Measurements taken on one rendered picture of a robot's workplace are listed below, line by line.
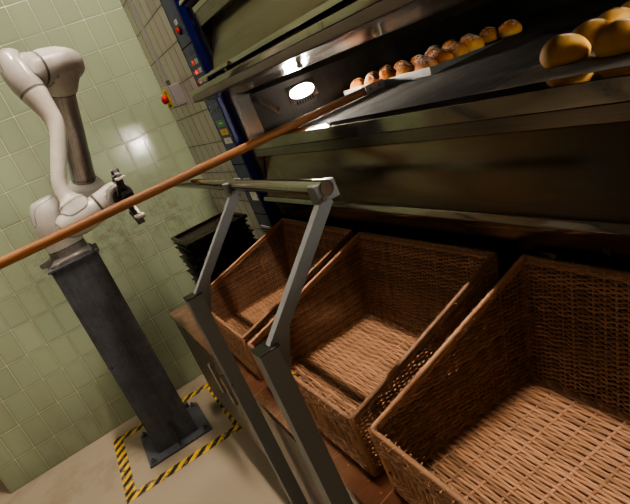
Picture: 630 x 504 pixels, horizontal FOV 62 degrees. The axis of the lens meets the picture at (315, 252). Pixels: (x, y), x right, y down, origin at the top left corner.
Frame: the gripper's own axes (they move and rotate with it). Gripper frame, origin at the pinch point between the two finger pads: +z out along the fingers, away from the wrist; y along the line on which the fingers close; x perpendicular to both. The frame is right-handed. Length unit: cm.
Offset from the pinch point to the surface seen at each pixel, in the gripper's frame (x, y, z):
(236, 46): -52, -31, 6
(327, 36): -38, -20, 83
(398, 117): -53, 2, 77
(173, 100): -48, -25, -75
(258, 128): -59, -2, -20
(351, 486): 2, 61, 96
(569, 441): -31, 60, 123
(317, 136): -53, 4, 35
